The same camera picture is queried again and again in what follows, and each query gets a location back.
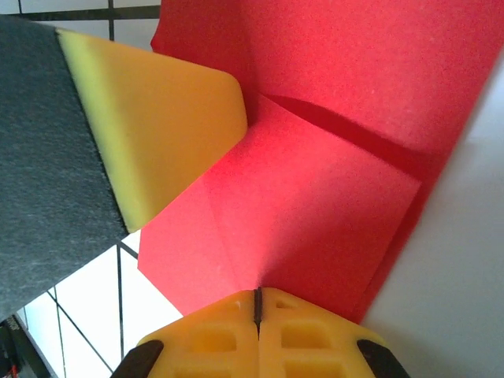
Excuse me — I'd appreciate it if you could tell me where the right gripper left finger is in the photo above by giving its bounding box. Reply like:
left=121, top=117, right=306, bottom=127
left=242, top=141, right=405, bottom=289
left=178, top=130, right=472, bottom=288
left=112, top=288, right=260, bottom=378

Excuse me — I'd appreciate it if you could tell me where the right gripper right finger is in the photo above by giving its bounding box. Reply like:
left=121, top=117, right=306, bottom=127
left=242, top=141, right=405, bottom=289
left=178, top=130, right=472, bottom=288
left=257, top=287, right=411, bottom=378

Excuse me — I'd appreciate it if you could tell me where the red square paper sheet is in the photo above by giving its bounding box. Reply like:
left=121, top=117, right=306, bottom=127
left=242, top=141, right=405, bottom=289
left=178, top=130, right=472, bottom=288
left=137, top=0, right=504, bottom=324

